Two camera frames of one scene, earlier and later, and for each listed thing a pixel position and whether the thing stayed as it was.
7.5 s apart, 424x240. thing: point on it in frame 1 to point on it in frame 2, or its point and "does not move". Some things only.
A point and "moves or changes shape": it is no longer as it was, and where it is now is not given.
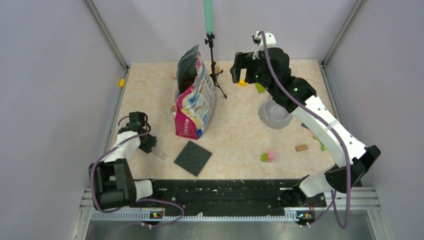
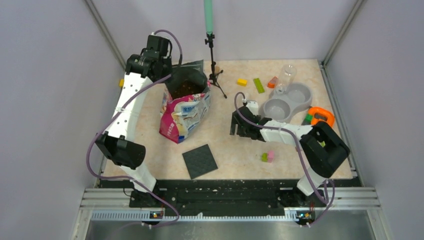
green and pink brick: [268, 157] does not move
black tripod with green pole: [208, 29] does not move
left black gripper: [152, 141] to [167, 59]
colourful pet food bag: [194, 105] moves or changes shape
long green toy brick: [260, 88] does not move
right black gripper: [240, 62] to [240, 132]
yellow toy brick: [242, 83] does not move
